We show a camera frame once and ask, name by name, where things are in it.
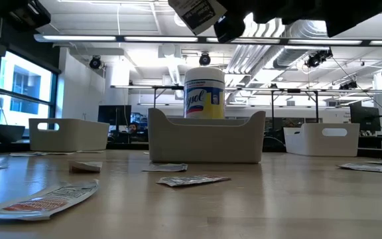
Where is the black ceiling camera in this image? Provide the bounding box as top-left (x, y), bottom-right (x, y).
top-left (89, 55), bottom-right (103, 70)
top-left (339, 80), bottom-right (358, 91)
top-left (198, 52), bottom-right (212, 66)
top-left (304, 48), bottom-right (334, 69)

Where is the white ceiling ring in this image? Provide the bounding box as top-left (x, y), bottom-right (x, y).
top-left (173, 11), bottom-right (189, 28)

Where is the black overhead frame bar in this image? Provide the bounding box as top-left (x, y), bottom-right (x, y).
top-left (33, 33), bottom-right (382, 47)

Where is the dark bowl-shaped object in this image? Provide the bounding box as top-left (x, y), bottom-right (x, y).
top-left (0, 121), bottom-right (26, 143)

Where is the black computer monitor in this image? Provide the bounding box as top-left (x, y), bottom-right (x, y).
top-left (350, 105), bottom-right (382, 133)
top-left (97, 104), bottom-right (133, 127)

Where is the black background table frame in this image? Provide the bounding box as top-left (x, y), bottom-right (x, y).
top-left (152, 85), bottom-right (184, 109)
top-left (270, 88), bottom-right (320, 124)

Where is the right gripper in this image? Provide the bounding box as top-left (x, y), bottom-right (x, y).
top-left (213, 0), bottom-right (328, 44)

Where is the grey plastic bin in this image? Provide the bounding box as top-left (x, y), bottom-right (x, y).
top-left (283, 122), bottom-right (360, 157)
top-left (147, 108), bottom-right (267, 164)
top-left (28, 118), bottom-right (111, 153)

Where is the white packet with red print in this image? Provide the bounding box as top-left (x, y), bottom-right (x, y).
top-left (0, 179), bottom-right (99, 222)
top-left (156, 175), bottom-right (231, 188)

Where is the Lysol wipes canister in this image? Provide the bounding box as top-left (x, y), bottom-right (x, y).
top-left (184, 66), bottom-right (226, 120)

